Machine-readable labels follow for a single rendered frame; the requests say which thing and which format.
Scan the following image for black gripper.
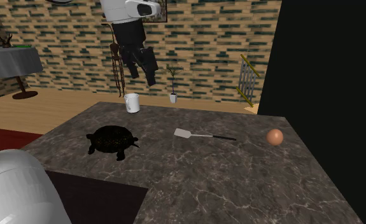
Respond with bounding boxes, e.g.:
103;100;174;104
111;18;160;87

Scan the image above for silver spatula with black handle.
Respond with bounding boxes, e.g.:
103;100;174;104
173;127;237;142

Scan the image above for brown egg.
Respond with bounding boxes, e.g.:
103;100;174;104
265;129;285;147

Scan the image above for small potted plant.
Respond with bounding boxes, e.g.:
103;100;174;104
165;63;185;104

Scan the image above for red rug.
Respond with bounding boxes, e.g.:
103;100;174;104
0;126;44;155

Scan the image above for white mug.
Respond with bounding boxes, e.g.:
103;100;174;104
123;93;141;114

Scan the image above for black turtle figure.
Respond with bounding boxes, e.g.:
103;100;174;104
85;125;140;162

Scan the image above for brown hanging sculpture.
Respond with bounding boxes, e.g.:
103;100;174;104
109;23;127;98

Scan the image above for grey railing with yellow bars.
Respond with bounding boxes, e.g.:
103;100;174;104
236;53;262;108

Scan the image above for round table with grey cloth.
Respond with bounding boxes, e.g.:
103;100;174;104
0;32;44;101

